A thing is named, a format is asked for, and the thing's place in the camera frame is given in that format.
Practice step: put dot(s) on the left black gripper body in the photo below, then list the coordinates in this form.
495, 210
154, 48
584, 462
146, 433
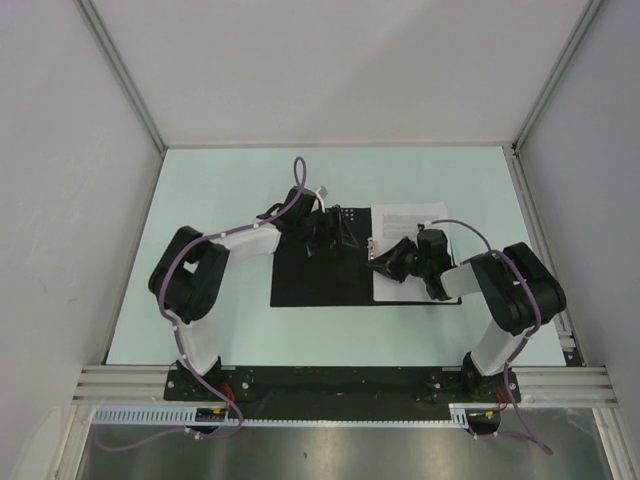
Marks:
314, 224

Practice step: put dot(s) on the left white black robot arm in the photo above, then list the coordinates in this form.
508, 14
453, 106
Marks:
187, 279

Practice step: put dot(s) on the black clip folder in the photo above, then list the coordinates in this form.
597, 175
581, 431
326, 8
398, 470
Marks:
332, 278

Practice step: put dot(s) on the left aluminium corner post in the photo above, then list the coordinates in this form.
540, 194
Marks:
116, 64

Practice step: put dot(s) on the right aluminium corner post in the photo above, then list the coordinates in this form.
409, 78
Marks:
559, 69

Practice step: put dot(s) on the right aluminium side rail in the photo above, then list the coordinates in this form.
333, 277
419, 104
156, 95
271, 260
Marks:
568, 337

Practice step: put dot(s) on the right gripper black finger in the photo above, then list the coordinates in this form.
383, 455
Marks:
398, 254
390, 268

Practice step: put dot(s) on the aluminium front frame rail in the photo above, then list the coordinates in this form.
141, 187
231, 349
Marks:
540, 387

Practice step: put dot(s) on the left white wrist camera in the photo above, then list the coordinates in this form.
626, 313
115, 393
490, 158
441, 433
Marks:
320, 194

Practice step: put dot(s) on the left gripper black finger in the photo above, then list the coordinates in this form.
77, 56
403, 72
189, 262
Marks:
344, 235
320, 240

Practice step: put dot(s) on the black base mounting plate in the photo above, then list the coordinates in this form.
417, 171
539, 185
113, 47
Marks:
341, 393

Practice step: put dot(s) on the grey slotted cable duct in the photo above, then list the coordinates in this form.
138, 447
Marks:
481, 421

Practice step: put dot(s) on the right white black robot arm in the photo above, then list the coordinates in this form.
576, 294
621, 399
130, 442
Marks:
518, 290

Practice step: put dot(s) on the aluminium corner post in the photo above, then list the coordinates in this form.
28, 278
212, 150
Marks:
559, 69
116, 64

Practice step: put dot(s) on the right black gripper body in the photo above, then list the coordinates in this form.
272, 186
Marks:
420, 269

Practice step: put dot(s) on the printed paper sheet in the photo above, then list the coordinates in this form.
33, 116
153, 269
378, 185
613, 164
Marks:
390, 223

